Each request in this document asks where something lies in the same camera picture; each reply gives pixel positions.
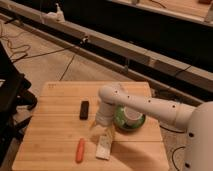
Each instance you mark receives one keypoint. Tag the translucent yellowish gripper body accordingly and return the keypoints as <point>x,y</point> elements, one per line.
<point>108,131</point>

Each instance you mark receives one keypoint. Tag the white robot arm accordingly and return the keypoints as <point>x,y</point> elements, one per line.
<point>196,122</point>

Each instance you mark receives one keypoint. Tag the orange carrot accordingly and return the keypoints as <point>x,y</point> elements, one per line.
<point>80,150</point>

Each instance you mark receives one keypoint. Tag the black rectangular block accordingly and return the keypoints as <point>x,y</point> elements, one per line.
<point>84,110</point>

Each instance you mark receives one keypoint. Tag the green bowl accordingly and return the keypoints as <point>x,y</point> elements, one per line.
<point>120,122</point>

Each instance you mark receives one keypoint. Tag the white cup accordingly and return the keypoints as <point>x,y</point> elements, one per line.
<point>132,116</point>

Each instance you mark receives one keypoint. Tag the black chair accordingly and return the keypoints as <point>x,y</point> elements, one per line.
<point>14,92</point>

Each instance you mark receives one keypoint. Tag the white object on ledge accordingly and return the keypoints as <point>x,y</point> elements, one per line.
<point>57,16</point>

